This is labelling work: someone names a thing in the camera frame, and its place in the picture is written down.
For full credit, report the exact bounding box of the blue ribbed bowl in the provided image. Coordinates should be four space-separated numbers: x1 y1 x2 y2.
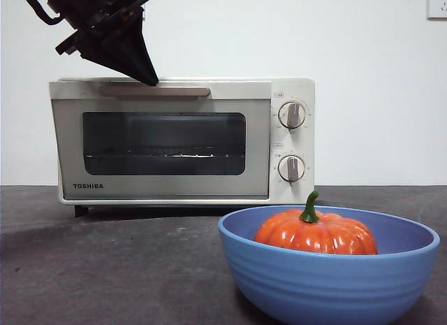
218 205 441 325

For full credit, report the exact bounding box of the beige oven knob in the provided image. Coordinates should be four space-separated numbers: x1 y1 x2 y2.
277 155 306 184
278 101 308 131

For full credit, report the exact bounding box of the orange toy pumpkin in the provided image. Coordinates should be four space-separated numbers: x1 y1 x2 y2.
254 190 379 257

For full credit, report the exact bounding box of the white wall socket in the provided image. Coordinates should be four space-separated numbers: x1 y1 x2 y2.
427 0 447 20

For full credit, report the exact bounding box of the cream Toshiba toaster oven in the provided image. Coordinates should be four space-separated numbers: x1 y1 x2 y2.
48 76 316 217

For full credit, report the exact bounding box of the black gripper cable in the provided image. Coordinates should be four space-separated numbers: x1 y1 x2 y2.
17 0 61 26

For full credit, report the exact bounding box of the metal wire oven rack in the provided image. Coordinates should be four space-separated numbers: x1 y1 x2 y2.
85 152 244 159

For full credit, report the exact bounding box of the glass oven door with handle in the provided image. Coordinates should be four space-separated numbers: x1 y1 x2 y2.
48 80 273 201

